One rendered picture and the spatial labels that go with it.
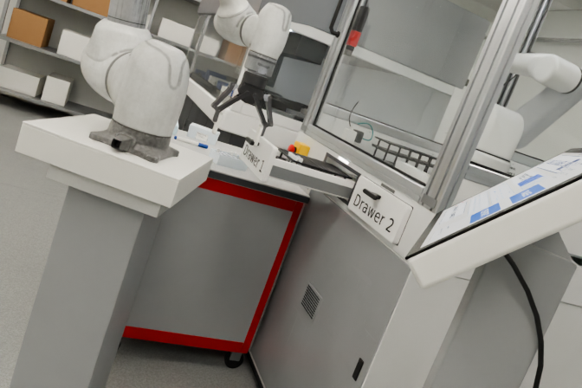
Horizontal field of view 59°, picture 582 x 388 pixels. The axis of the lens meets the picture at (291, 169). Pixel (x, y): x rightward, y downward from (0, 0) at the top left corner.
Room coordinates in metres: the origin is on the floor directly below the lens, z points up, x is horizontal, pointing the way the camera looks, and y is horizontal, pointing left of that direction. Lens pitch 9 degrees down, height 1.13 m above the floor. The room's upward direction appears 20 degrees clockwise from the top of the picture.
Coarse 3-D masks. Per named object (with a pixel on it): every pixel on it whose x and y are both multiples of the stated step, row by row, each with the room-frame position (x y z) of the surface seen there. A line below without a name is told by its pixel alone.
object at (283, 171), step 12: (276, 168) 1.55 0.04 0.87; (288, 168) 1.57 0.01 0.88; (300, 168) 1.59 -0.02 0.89; (288, 180) 1.57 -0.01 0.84; (300, 180) 1.59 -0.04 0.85; (312, 180) 1.60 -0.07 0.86; (324, 180) 1.62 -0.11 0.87; (336, 180) 1.64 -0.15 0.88; (348, 180) 1.66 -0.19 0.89; (324, 192) 1.63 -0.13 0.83; (336, 192) 1.64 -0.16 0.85; (348, 192) 1.66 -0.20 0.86
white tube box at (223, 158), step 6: (210, 150) 1.88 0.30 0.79; (216, 150) 1.89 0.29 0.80; (210, 156) 1.87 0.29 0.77; (216, 156) 1.84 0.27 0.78; (222, 156) 1.82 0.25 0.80; (228, 156) 1.86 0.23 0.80; (216, 162) 1.82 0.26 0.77; (222, 162) 1.83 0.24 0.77; (228, 162) 1.84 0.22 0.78; (234, 162) 1.85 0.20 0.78; (240, 162) 1.87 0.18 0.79; (234, 168) 1.86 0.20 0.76; (240, 168) 1.87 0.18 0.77; (246, 168) 1.89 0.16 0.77
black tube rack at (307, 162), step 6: (276, 156) 1.77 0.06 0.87; (300, 156) 1.76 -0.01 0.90; (306, 156) 1.82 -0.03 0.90; (300, 162) 1.62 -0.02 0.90; (306, 162) 1.68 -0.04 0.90; (312, 162) 1.73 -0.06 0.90; (318, 162) 1.78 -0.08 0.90; (324, 162) 1.84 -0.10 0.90; (312, 168) 1.74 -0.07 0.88; (318, 168) 1.65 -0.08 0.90; (324, 168) 1.69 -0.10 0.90; (330, 168) 1.74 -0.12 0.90; (336, 168) 1.79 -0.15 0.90; (330, 174) 1.80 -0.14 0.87; (336, 174) 1.68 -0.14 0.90; (342, 174) 1.70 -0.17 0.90
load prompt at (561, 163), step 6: (564, 156) 1.00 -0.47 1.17; (570, 156) 0.94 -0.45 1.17; (576, 156) 0.88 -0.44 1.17; (552, 162) 1.00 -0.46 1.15; (558, 162) 0.93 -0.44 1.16; (564, 162) 0.88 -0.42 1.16; (570, 162) 0.83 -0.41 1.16; (576, 162) 0.79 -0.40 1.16; (540, 168) 0.99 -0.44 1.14; (546, 168) 0.93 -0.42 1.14; (552, 168) 0.88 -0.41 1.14; (558, 168) 0.83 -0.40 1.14; (564, 168) 0.79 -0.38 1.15
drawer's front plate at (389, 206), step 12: (360, 180) 1.60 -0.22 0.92; (360, 192) 1.57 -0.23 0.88; (384, 192) 1.47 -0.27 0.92; (348, 204) 1.61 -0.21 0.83; (372, 204) 1.49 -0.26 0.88; (384, 204) 1.44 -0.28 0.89; (396, 204) 1.39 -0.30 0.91; (360, 216) 1.53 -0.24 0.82; (372, 216) 1.47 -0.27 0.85; (384, 216) 1.43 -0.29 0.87; (396, 216) 1.38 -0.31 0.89; (408, 216) 1.35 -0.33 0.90; (384, 228) 1.40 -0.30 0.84; (396, 228) 1.36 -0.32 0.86; (396, 240) 1.35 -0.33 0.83
